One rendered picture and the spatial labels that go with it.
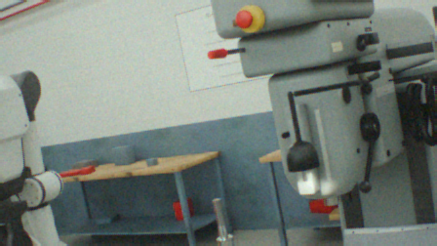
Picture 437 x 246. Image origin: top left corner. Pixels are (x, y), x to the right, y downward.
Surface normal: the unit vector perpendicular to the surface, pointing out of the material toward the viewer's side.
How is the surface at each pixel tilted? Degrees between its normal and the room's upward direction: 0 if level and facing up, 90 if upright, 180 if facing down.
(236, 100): 90
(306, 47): 90
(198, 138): 90
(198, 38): 90
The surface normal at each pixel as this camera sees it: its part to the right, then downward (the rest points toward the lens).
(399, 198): -0.55, 0.17
